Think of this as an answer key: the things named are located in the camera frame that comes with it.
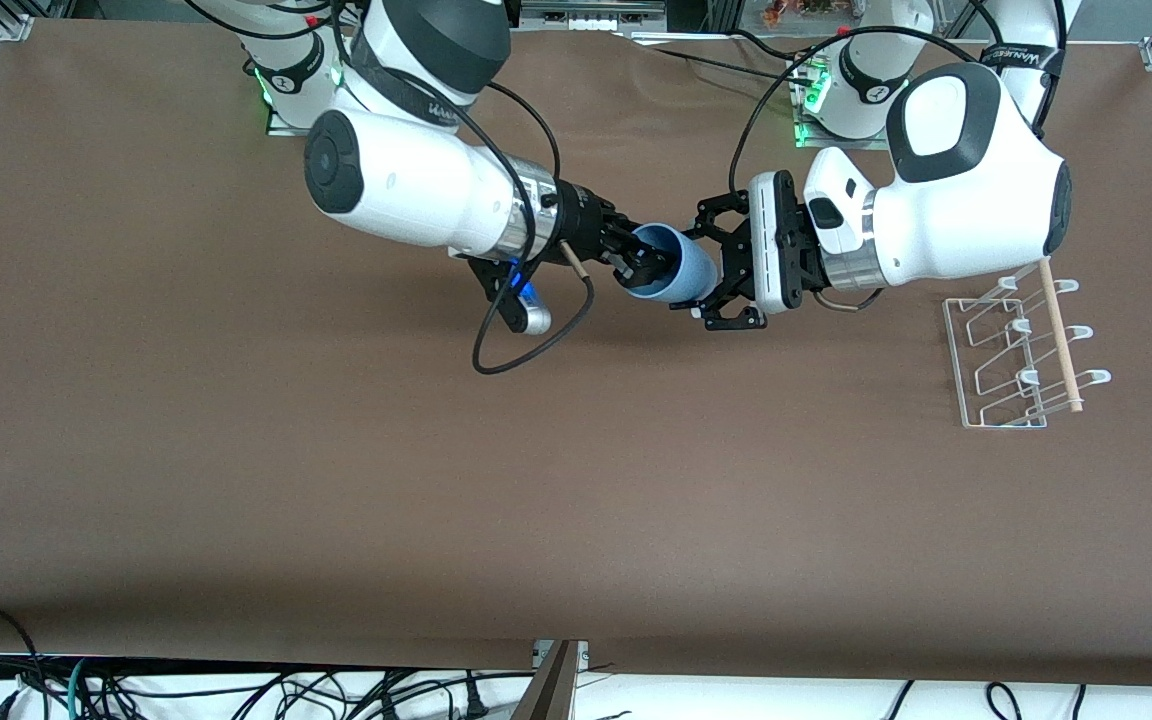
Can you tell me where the blue plastic cup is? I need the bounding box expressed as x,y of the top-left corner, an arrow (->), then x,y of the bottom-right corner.
626,223 -> 720,304

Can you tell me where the orange red background item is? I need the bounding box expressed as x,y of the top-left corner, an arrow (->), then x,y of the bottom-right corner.
761,0 -> 837,26

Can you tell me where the brown table cover sheet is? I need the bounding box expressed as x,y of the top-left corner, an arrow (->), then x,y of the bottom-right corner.
0,18 -> 1152,689

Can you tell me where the brown table support beam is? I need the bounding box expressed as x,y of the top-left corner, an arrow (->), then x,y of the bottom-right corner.
511,640 -> 579,720

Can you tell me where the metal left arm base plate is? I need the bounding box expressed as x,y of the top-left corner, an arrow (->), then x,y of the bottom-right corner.
789,50 -> 900,152

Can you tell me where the thin black power cable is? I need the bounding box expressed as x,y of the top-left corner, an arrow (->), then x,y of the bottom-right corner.
616,28 -> 822,91

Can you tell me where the white power strip rail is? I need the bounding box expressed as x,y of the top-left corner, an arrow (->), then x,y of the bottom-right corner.
519,0 -> 669,33

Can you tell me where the white wire rack wooden handle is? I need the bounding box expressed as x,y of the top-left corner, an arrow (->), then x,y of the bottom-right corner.
943,256 -> 1112,430

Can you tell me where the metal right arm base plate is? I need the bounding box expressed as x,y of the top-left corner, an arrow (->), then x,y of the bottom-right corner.
264,95 -> 337,138

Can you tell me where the small metal table bracket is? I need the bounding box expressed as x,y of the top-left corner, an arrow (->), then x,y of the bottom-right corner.
533,640 -> 590,673

